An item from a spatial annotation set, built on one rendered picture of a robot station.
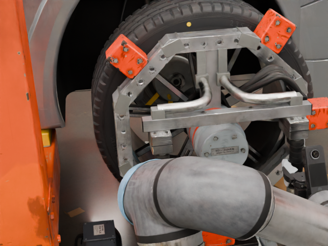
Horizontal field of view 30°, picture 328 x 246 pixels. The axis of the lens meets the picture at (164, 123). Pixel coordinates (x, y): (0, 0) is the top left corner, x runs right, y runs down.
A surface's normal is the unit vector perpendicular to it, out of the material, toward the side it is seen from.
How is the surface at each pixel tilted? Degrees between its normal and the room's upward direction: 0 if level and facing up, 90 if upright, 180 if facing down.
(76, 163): 0
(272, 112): 90
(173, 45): 90
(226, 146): 90
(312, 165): 62
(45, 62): 90
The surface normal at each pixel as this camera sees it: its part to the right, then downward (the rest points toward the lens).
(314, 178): 0.11, -0.08
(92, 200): -0.05, -0.91
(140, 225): -0.77, 0.14
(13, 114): 0.14, 0.39
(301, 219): 0.51, 0.00
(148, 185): -0.82, -0.27
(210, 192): -0.14, -0.27
